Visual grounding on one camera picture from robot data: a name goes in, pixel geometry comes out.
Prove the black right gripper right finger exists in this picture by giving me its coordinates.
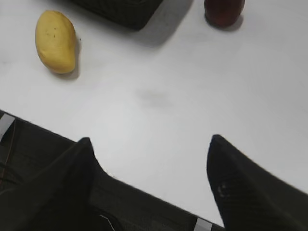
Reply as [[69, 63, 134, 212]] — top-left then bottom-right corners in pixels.
[[206, 135, 308, 231]]

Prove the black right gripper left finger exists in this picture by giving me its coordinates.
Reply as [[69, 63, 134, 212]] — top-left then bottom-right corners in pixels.
[[0, 137, 126, 231]]

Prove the dark woven wicker basket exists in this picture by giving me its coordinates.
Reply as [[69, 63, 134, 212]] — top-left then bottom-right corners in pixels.
[[72, 0, 163, 30]]

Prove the orange yellow mango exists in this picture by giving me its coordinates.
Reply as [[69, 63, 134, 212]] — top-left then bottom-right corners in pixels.
[[35, 10, 77, 74]]

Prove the dark red apple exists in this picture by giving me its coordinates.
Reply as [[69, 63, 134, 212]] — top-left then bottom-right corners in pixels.
[[204, 0, 245, 27]]

